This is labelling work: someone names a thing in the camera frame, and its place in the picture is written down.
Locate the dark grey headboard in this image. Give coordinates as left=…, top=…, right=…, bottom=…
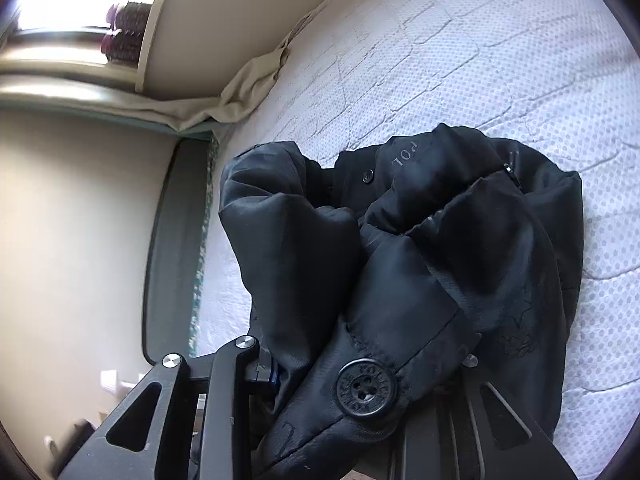
left=142, top=139, right=209, bottom=364

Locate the green floral bed sheet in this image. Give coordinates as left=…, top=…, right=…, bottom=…
left=188, top=134, right=219, bottom=358

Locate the black jacket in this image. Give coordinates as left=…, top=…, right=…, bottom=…
left=219, top=125, right=584, bottom=479

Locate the beige curtain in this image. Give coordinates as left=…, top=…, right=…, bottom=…
left=1, top=36, right=291, bottom=136

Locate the white quilted mattress cover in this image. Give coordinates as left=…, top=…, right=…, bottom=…
left=190, top=0, right=639, bottom=479

